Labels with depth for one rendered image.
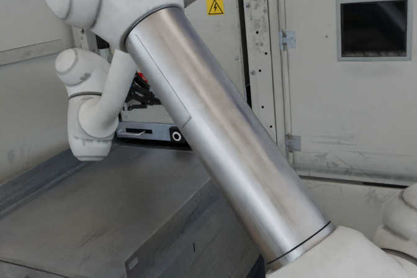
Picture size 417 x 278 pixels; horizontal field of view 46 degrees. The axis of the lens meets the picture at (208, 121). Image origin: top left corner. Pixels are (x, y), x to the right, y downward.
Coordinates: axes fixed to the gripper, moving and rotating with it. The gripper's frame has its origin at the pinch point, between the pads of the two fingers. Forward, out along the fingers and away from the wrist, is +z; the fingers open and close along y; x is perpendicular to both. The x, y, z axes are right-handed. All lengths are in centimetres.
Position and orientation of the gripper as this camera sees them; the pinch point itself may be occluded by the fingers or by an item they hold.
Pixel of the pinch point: (152, 100)
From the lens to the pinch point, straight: 158.8
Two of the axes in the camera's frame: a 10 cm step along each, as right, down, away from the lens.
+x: 8.9, 0.5, -4.5
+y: -1.3, 9.8, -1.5
